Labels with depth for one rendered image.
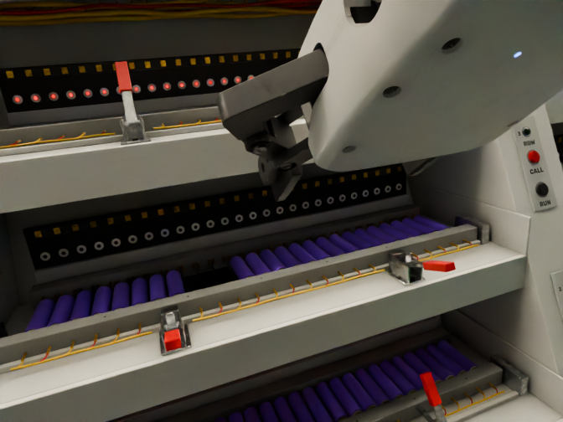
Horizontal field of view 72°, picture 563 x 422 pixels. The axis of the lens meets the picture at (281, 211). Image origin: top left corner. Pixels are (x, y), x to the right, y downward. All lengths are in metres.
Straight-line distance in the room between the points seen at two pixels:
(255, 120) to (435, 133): 0.07
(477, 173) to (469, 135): 0.41
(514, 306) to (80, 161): 0.55
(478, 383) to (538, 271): 0.17
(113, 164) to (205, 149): 0.09
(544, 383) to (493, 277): 0.16
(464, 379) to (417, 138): 0.47
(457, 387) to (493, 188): 0.26
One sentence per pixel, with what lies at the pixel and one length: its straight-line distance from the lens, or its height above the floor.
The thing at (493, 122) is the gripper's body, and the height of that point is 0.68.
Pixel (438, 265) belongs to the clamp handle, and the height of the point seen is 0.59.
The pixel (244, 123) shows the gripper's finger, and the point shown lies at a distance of 0.15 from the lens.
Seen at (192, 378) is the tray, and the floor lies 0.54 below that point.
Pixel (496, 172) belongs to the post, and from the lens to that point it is 0.57.
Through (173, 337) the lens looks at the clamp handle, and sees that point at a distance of 0.34.
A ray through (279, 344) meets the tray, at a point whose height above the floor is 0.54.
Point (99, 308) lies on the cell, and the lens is 0.47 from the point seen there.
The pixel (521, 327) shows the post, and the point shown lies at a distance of 0.62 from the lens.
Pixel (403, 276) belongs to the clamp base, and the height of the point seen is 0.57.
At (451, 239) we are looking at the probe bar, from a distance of 0.55.
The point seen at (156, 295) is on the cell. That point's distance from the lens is 0.46.
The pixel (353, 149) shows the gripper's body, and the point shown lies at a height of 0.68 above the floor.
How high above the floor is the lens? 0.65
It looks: 4 degrees up
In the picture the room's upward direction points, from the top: 12 degrees counter-clockwise
